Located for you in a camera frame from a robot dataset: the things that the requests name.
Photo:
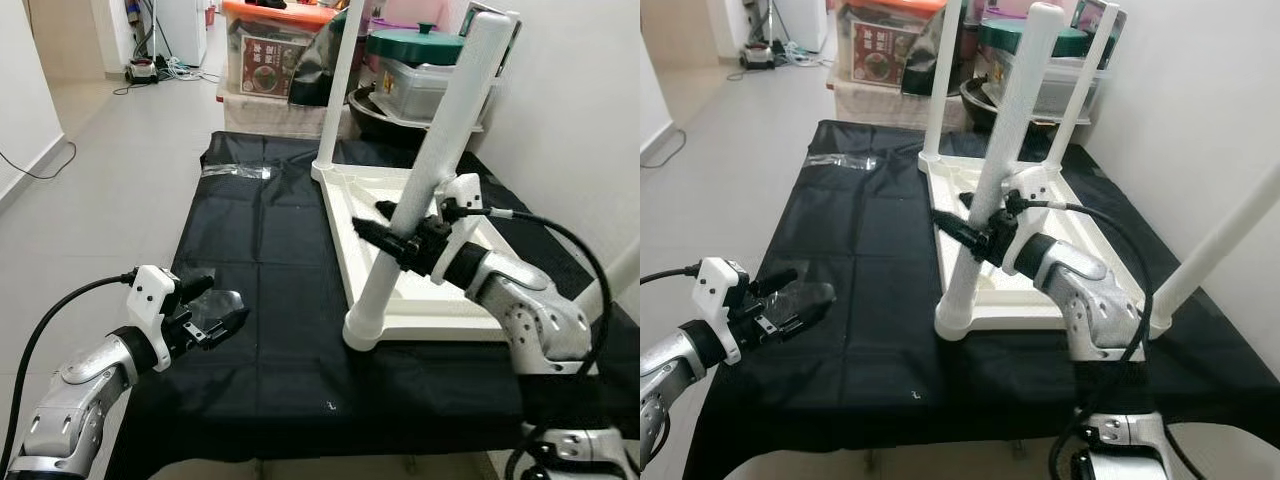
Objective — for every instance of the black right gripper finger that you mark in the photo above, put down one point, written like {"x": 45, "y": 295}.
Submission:
{"x": 960, "y": 234}
{"x": 385, "y": 244}
{"x": 970, "y": 201}
{"x": 389, "y": 211}

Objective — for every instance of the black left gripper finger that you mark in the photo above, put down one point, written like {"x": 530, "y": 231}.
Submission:
{"x": 812, "y": 312}
{"x": 776, "y": 281}
{"x": 196, "y": 287}
{"x": 230, "y": 325}

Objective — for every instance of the white plastic children table top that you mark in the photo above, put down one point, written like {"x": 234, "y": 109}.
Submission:
{"x": 1040, "y": 300}
{"x": 460, "y": 305}

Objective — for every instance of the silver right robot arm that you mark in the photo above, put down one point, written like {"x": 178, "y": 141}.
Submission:
{"x": 1090, "y": 300}
{"x": 530, "y": 310}

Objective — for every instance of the black round wok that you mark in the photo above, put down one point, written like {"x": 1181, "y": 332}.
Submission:
{"x": 985, "y": 107}
{"x": 375, "y": 117}

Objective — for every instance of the clear plastic storage container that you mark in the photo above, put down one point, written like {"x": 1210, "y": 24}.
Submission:
{"x": 1060, "y": 85}
{"x": 415, "y": 90}

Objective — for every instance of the black plastic bag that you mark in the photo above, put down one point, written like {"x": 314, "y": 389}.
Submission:
{"x": 925, "y": 55}
{"x": 310, "y": 75}

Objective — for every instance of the green round pot lid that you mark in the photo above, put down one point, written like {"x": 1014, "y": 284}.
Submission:
{"x": 995, "y": 38}
{"x": 420, "y": 45}

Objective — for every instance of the red printed carton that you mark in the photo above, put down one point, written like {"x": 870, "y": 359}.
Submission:
{"x": 270, "y": 65}
{"x": 880, "y": 50}

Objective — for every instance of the clear bin with orange lid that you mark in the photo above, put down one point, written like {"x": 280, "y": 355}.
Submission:
{"x": 890, "y": 5}
{"x": 280, "y": 15}

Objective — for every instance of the small floor appliance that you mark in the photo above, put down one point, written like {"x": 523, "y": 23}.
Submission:
{"x": 757, "y": 58}
{"x": 143, "y": 72}

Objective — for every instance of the small black bundle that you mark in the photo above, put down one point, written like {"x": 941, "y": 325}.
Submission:
{"x": 265, "y": 3}

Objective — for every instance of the white cabinet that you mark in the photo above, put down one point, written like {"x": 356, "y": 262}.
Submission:
{"x": 185, "y": 30}

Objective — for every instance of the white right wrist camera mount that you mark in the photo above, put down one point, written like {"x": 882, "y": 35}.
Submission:
{"x": 1030, "y": 205}
{"x": 460, "y": 215}

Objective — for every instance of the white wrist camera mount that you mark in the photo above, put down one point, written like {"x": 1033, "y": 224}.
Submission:
{"x": 460, "y": 215}
{"x": 720, "y": 295}
{"x": 1030, "y": 205}
{"x": 155, "y": 305}

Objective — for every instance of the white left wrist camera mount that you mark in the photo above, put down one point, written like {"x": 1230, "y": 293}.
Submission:
{"x": 720, "y": 295}
{"x": 155, "y": 305}

